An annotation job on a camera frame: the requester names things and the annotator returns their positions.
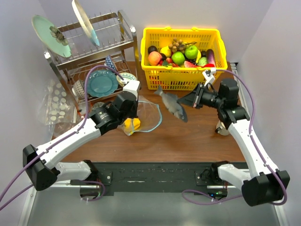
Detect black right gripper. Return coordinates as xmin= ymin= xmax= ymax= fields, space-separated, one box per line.
xmin=177 ymin=83 xmax=224 ymax=110

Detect yellow bell pepper toy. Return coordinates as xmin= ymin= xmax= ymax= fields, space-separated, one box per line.
xmin=123 ymin=118 xmax=141 ymax=136

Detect grey fish toy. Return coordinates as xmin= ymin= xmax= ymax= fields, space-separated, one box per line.
xmin=154 ymin=85 xmax=188 ymax=122

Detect clear zip bag blue seal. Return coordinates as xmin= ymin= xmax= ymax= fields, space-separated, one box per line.
xmin=118 ymin=99 xmax=162 ymax=136

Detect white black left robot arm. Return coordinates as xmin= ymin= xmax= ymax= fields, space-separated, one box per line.
xmin=23 ymin=91 xmax=138 ymax=191

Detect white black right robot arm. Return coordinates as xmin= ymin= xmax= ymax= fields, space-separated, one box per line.
xmin=178 ymin=79 xmax=290 ymax=206

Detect polka dot plastic bag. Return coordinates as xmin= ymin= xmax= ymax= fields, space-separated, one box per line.
xmin=37 ymin=79 xmax=81 ymax=140

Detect yellow blue patterned bowl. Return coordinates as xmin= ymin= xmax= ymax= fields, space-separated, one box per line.
xmin=116 ymin=72 xmax=137 ymax=87

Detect black white floral bowl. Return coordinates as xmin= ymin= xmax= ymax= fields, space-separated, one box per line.
xmin=91 ymin=102 xmax=104 ymax=111

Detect yellow plastic basket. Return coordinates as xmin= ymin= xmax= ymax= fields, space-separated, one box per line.
xmin=141 ymin=27 xmax=228 ymax=90

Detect teal scalloped plate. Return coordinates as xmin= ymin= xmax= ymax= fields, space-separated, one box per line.
xmin=85 ymin=70 xmax=119 ymax=97

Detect watermelon slice toy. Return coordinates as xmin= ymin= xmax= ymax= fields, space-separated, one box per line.
xmin=184 ymin=61 xmax=198 ymax=68

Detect red pepper toy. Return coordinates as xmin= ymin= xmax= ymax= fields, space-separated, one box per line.
xmin=202 ymin=63 xmax=215 ymax=68

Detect cream ceramic mug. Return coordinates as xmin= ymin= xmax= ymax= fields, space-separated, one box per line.
xmin=215 ymin=121 xmax=230 ymax=136

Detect green apple toy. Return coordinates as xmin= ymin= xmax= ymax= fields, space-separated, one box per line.
xmin=184 ymin=45 xmax=198 ymax=60
xmin=171 ymin=51 xmax=185 ymax=65

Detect purple eggplant toy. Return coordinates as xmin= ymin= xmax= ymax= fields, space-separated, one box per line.
xmin=206 ymin=49 xmax=216 ymax=67

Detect blue zigzag bowl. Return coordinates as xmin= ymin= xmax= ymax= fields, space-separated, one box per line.
xmin=105 ymin=56 xmax=118 ymax=72

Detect grey patterned bowl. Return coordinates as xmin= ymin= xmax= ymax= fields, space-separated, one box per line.
xmin=72 ymin=80 xmax=85 ymax=99

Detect red yellow apple toy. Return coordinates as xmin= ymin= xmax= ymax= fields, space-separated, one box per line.
xmin=148 ymin=51 xmax=162 ymax=66

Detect yellow pear toy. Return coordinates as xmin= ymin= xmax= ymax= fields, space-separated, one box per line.
xmin=160 ymin=46 xmax=172 ymax=58

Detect brown grape bunch toy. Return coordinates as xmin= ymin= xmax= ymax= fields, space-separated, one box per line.
xmin=168 ymin=38 xmax=185 ymax=53

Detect steel two-tier dish rack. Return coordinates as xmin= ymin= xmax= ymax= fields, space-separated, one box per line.
xmin=43 ymin=10 xmax=141 ymax=111

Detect dark avocado toy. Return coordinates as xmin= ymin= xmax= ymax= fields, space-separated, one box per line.
xmin=148 ymin=46 xmax=158 ymax=54

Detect beige blue-edged plate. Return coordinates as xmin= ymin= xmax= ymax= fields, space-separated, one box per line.
xmin=71 ymin=0 xmax=100 ymax=47

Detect mint green flower plate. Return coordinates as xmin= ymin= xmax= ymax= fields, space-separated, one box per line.
xmin=32 ymin=15 xmax=71 ymax=58

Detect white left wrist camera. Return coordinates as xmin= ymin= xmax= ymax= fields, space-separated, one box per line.
xmin=123 ymin=80 xmax=141 ymax=99

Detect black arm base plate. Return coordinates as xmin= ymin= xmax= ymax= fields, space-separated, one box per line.
xmin=70 ymin=162 xmax=237 ymax=198

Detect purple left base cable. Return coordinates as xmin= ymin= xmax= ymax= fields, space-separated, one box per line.
xmin=75 ymin=178 xmax=106 ymax=202

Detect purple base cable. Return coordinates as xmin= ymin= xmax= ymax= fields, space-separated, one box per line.
xmin=75 ymin=178 xmax=106 ymax=202
xmin=182 ymin=189 xmax=244 ymax=206

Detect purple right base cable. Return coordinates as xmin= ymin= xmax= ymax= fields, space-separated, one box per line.
xmin=182 ymin=189 xmax=244 ymax=206

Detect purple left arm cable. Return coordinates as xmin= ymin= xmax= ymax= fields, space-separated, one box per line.
xmin=0 ymin=65 xmax=129 ymax=210

